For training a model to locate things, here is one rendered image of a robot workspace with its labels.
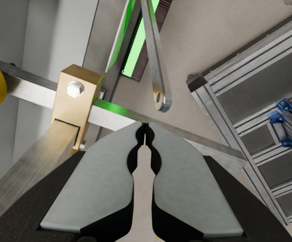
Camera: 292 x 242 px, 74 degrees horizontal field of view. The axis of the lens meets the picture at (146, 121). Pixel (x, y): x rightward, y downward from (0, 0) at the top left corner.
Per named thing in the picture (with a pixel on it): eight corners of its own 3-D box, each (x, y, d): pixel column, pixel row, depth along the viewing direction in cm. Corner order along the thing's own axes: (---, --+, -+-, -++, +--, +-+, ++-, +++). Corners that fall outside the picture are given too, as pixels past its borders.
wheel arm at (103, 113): (239, 147, 36) (250, 162, 32) (229, 160, 37) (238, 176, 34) (-10, 54, 29) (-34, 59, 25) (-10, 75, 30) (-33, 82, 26)
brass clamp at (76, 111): (108, 77, 30) (101, 87, 26) (87, 143, 36) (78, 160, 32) (69, 61, 29) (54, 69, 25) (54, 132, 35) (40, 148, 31)
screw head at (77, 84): (85, 84, 26) (82, 87, 25) (81, 98, 27) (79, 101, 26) (69, 78, 25) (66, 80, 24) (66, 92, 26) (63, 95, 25)
